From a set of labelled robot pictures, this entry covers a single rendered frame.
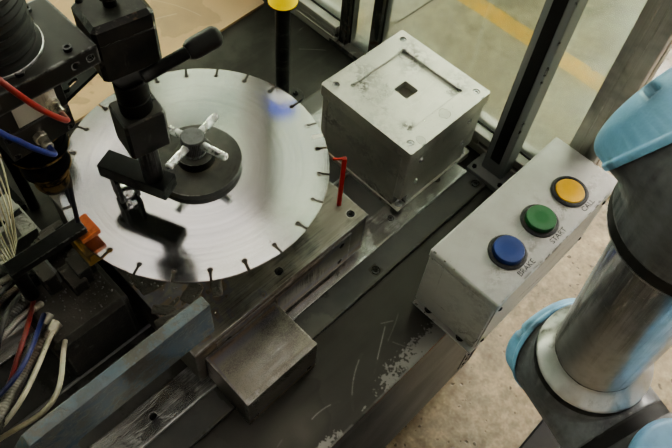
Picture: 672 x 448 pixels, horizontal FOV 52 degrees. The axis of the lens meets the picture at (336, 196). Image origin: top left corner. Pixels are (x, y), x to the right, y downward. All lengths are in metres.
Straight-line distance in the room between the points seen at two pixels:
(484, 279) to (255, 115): 0.36
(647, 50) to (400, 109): 0.33
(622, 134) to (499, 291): 0.46
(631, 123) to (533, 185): 0.55
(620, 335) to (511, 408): 1.21
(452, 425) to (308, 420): 0.86
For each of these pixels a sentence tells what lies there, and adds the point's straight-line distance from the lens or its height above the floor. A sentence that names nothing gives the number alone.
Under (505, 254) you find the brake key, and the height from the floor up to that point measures 0.91.
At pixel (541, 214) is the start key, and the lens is 0.94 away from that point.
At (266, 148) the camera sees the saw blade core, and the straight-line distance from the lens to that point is 0.88.
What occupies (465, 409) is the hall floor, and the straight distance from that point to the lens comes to 1.77.
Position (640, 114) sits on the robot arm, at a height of 1.35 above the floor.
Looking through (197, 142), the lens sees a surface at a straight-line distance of 0.83.
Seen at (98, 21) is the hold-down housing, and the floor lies 1.25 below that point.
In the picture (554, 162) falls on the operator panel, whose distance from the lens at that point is 1.01.
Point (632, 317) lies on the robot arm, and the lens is 0.58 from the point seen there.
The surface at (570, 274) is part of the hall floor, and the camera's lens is 2.02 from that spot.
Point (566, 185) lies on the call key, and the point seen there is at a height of 0.90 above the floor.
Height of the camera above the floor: 1.64
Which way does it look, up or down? 55 degrees down
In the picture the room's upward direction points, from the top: 7 degrees clockwise
